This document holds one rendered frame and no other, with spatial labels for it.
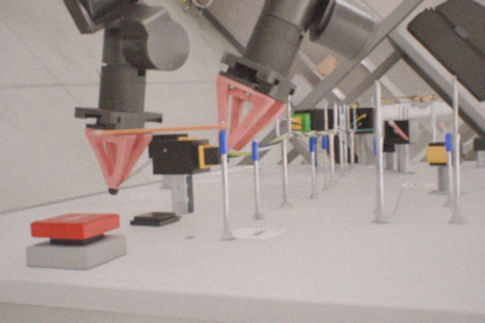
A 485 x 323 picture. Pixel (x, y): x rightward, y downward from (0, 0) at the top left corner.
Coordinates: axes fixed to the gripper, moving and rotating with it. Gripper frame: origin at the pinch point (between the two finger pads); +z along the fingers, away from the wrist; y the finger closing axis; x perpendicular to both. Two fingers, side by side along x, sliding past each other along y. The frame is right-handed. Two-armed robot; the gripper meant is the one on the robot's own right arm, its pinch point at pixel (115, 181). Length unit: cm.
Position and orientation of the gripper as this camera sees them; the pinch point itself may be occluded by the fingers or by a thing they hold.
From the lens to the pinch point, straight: 71.7
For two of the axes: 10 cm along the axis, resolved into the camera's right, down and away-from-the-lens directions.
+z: -1.0, 9.9, 1.2
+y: 4.4, -0.6, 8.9
